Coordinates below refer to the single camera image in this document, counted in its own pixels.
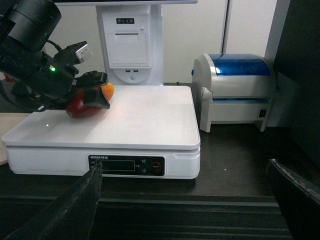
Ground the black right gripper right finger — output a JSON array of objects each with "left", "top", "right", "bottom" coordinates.
[{"left": 266, "top": 159, "right": 320, "bottom": 240}]

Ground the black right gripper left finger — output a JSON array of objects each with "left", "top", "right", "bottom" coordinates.
[{"left": 5, "top": 163, "right": 103, "bottom": 240}]

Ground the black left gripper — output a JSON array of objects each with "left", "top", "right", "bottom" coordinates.
[{"left": 11, "top": 41, "right": 110, "bottom": 109}]

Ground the dark red mango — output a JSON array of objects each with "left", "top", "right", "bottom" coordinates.
[{"left": 65, "top": 82, "right": 115, "bottom": 119}]

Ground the dark slatted checkout counter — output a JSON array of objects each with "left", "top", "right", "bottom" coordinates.
[{"left": 0, "top": 82, "right": 320, "bottom": 240}]

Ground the white checkout scale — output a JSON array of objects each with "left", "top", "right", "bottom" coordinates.
[{"left": 1, "top": 85, "right": 201, "bottom": 180}]

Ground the blue grey label printer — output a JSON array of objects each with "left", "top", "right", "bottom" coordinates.
[{"left": 191, "top": 53, "right": 276, "bottom": 133}]

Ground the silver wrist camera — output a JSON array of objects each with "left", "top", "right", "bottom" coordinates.
[{"left": 75, "top": 43, "right": 93, "bottom": 63}]

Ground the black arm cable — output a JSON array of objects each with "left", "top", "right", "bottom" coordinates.
[{"left": 46, "top": 39, "right": 63, "bottom": 54}]

